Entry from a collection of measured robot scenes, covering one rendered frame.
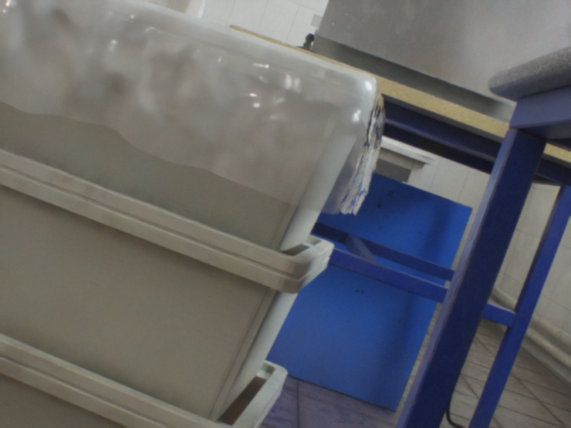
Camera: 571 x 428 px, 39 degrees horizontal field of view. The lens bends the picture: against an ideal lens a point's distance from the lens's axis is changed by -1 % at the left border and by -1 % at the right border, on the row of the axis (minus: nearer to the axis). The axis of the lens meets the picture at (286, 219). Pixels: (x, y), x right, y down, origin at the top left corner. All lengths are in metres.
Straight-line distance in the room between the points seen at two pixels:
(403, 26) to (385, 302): 0.93
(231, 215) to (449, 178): 4.57
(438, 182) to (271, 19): 1.53
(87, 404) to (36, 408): 0.08
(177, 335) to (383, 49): 0.74
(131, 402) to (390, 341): 1.34
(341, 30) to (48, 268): 0.74
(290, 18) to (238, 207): 4.53
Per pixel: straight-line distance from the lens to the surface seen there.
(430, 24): 1.57
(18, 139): 1.10
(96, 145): 1.05
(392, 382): 2.31
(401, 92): 1.46
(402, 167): 4.78
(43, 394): 1.09
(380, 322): 2.26
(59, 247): 1.06
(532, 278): 1.63
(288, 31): 5.48
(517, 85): 0.93
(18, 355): 1.07
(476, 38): 1.58
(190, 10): 5.45
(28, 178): 1.05
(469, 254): 0.95
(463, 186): 5.55
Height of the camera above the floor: 0.57
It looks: 4 degrees down
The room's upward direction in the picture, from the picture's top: 20 degrees clockwise
